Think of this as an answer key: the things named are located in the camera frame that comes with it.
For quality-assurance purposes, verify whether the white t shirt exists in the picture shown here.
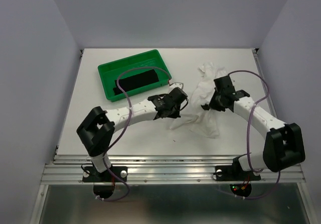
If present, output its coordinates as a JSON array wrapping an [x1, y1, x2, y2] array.
[[169, 62, 227, 139]]

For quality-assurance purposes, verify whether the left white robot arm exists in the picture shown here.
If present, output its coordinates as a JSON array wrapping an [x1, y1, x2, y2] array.
[[76, 87, 188, 181]]

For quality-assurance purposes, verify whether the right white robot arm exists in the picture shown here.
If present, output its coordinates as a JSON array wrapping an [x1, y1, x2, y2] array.
[[202, 75, 306, 180]]

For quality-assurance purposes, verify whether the black rolled t shirt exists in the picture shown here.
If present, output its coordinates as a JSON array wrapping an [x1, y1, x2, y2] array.
[[118, 70, 159, 92]]

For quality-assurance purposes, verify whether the green plastic bin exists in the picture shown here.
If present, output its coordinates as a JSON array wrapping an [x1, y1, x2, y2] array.
[[97, 49, 172, 102]]

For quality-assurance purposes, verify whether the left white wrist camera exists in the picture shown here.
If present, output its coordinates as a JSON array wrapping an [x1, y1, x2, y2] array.
[[169, 82, 184, 91]]

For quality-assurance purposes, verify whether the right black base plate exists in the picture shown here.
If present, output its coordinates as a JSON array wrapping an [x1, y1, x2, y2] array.
[[214, 165, 261, 182]]

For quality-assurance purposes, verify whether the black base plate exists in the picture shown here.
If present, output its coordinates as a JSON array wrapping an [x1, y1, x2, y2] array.
[[82, 166, 128, 183], [214, 165, 261, 182]]

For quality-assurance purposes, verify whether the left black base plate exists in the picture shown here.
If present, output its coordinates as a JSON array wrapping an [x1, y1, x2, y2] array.
[[82, 166, 128, 183]]

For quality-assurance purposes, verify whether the aluminium frame rail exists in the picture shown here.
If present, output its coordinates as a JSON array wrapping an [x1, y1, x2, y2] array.
[[40, 154, 307, 184]]

